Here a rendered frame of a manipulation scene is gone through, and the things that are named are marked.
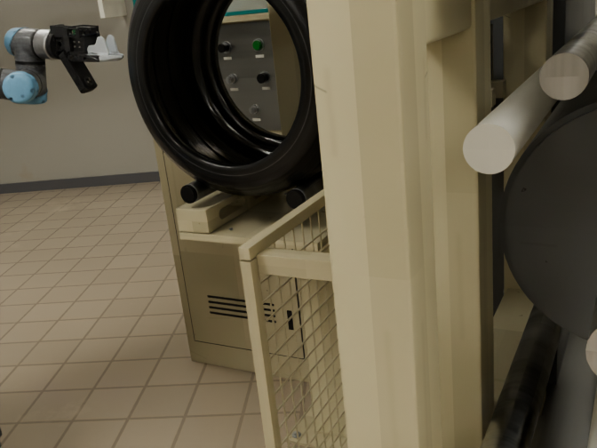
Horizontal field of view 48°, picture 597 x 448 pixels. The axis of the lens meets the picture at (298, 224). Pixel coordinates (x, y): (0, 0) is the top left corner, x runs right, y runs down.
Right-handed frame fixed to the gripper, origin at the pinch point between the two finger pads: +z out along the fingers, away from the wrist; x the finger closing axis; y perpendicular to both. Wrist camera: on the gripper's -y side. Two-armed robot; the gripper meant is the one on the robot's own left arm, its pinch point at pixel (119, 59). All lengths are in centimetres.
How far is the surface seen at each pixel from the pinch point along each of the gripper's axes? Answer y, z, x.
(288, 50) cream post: 0.7, 32.9, 26.5
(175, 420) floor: -123, -5, 15
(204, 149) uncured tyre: -21.0, 21.6, 2.9
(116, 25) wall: -33, -244, 281
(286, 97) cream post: -11.5, 32.4, 26.3
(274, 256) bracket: -12, 75, -59
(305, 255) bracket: -11, 79, -58
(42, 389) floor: -130, -67, 15
